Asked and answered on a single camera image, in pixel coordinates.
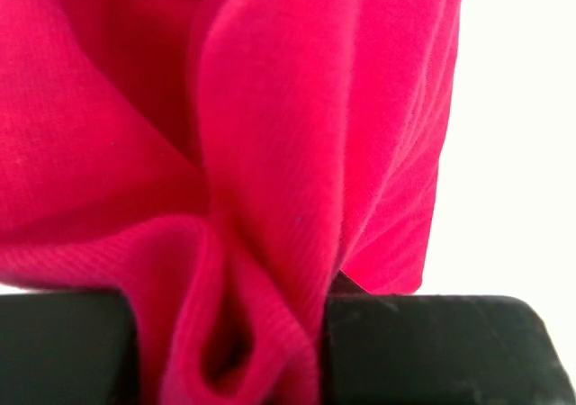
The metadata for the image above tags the crimson t shirt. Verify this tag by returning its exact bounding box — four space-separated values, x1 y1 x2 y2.
1 0 461 404

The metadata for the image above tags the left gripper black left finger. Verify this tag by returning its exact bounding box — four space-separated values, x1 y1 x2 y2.
1 292 140 404

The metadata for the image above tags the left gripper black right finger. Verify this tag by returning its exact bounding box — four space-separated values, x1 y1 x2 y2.
320 274 575 405

